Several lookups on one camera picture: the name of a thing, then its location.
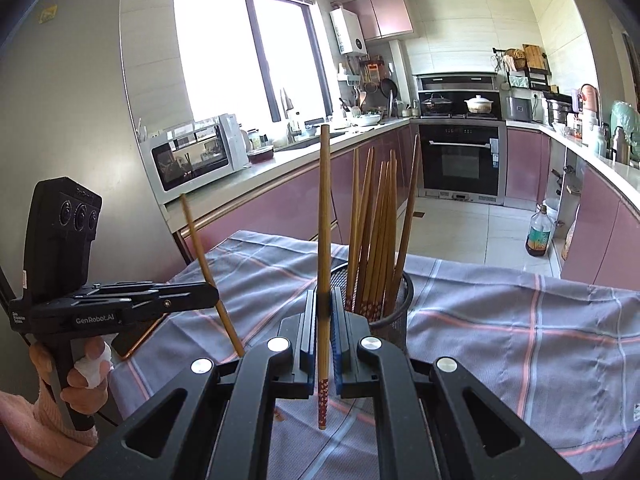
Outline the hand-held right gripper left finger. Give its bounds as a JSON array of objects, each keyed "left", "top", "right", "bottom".
[{"left": 65, "top": 287, "right": 319, "bottom": 480}]

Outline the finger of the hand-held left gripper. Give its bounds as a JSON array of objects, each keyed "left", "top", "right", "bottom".
[{"left": 80, "top": 281, "right": 220, "bottom": 323}]

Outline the bunch of wooden chopsticks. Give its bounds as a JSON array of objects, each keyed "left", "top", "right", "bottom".
[{"left": 345, "top": 135, "right": 422, "bottom": 322}]

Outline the person's left hand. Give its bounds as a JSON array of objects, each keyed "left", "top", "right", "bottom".
[{"left": 29, "top": 337, "right": 113, "bottom": 418}]

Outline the black cooking pot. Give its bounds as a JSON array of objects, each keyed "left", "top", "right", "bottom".
[{"left": 421, "top": 92, "right": 454, "bottom": 116}]

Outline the black mesh utensil cup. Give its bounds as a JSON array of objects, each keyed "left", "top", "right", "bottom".
[{"left": 327, "top": 259, "right": 415, "bottom": 353}]

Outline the black built-in oven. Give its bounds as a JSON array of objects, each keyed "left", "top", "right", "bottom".
[{"left": 417, "top": 122, "right": 507, "bottom": 200}]

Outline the white microwave oven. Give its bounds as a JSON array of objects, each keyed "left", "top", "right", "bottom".
[{"left": 139, "top": 112, "right": 250, "bottom": 206}]

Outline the grey checked tablecloth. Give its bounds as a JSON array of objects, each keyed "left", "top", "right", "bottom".
[{"left": 107, "top": 230, "right": 640, "bottom": 480}]

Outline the kitchen window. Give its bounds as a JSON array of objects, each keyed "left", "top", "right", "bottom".
[{"left": 172, "top": 0, "right": 334, "bottom": 128}]

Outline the cooking oil bottle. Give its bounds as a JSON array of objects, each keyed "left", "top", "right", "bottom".
[{"left": 525, "top": 205, "right": 554, "bottom": 257}]

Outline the kitchen faucet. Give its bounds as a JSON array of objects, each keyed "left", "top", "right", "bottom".
[{"left": 279, "top": 87, "right": 297, "bottom": 145}]

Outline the pink electric kettle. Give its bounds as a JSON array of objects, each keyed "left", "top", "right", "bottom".
[{"left": 577, "top": 84, "right": 601, "bottom": 117}]

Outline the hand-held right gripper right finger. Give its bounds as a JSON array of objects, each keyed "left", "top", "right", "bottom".
[{"left": 330, "top": 287, "right": 583, "bottom": 480}]

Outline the steel stock pot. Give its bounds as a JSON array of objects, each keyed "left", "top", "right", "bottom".
[{"left": 545, "top": 100, "right": 572, "bottom": 127}]

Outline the white casserole pot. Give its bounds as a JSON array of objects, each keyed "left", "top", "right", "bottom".
[{"left": 465, "top": 95, "right": 496, "bottom": 115}]

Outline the single chopstick red patterned end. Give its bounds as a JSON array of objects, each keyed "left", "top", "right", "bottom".
[
  {"left": 316, "top": 125, "right": 332, "bottom": 431},
  {"left": 180, "top": 193, "right": 246, "bottom": 358}
]

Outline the steel thermos flask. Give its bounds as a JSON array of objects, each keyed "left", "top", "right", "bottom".
[{"left": 614, "top": 126, "right": 632, "bottom": 164}]

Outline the grey refrigerator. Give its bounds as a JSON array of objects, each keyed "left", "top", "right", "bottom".
[{"left": 0, "top": 0, "right": 195, "bottom": 396}]

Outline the silver countertop appliance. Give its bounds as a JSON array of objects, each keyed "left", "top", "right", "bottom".
[{"left": 506, "top": 95, "right": 534, "bottom": 122}]

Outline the pink wall cabinet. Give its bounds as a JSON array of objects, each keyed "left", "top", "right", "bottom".
[{"left": 345, "top": 0, "right": 415, "bottom": 42}]

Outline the pink kitchen cabinet run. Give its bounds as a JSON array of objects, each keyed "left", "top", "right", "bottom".
[{"left": 172, "top": 122, "right": 640, "bottom": 286}]

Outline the person's left forearm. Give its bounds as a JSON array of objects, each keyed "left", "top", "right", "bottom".
[{"left": 0, "top": 390, "right": 98, "bottom": 478}]

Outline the white wall water heater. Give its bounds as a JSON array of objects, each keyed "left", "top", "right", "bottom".
[{"left": 330, "top": 7, "right": 369, "bottom": 56}]

